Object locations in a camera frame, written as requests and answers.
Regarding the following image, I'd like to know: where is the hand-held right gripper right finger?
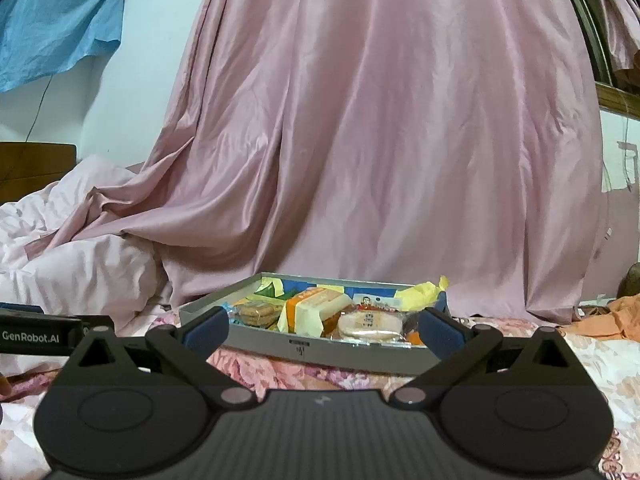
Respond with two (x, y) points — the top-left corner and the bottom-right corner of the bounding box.
(387, 307), (583, 407)

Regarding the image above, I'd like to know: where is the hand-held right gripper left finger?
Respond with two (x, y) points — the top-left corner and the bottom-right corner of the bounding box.
(60, 306), (257, 407)

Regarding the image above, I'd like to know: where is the clear pastry packet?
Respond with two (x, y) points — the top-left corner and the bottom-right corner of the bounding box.
(337, 307), (407, 344)

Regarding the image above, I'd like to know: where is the grey cardboard box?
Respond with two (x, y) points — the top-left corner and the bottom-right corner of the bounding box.
(178, 272), (451, 377)

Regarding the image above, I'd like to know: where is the orange yellow wafer packet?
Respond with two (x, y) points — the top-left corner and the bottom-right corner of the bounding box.
(276, 286), (354, 339)

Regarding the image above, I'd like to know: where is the colourful shallow box tray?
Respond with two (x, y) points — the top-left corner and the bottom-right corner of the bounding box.
(252, 273), (449, 313)

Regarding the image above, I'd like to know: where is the brown cookie packet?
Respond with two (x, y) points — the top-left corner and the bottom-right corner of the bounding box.
(233, 300), (285, 332)

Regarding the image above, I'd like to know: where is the pale pink duvet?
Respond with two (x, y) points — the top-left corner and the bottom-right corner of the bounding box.
(0, 155), (176, 356)

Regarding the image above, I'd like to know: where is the white figure print packet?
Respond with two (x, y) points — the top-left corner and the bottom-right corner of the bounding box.
(352, 294), (402, 312)

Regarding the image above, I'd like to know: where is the wooden headboard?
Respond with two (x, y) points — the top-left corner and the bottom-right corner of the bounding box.
(0, 142), (77, 206)

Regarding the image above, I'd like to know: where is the floral bed sheet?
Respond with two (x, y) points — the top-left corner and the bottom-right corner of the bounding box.
(0, 310), (640, 480)

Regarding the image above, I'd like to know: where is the orange cloth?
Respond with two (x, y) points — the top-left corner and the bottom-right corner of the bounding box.
(559, 294), (640, 343)

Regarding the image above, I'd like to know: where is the pink satin curtain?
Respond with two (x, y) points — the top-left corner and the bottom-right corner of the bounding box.
(50, 0), (603, 326)

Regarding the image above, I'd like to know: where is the blue cloth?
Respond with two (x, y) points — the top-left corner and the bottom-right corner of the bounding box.
(0, 0), (127, 94)

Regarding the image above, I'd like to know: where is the thin black cable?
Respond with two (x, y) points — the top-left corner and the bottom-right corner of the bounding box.
(22, 72), (55, 143)

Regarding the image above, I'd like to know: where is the wooden frame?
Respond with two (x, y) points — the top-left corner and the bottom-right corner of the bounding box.
(594, 81), (640, 122)

